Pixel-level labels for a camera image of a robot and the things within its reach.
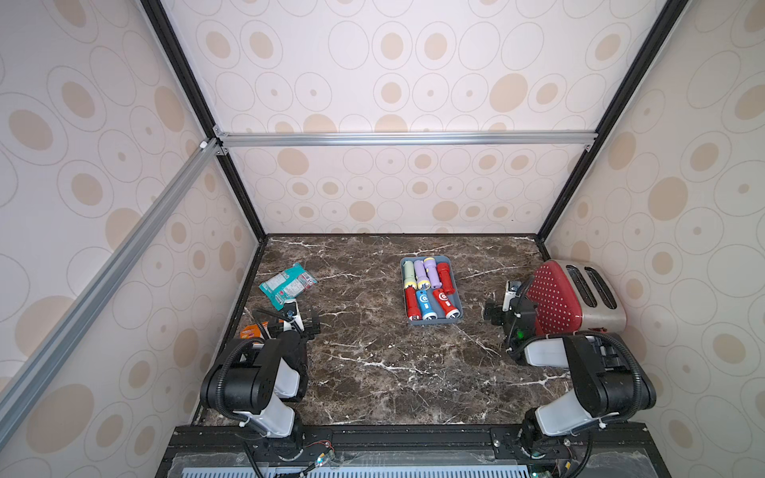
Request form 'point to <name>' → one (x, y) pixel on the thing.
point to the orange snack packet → (253, 332)
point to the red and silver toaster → (576, 297)
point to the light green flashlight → (408, 273)
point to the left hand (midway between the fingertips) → (303, 304)
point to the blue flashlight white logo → (426, 310)
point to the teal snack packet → (288, 285)
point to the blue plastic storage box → (455, 294)
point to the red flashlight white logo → (412, 305)
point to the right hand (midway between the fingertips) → (519, 301)
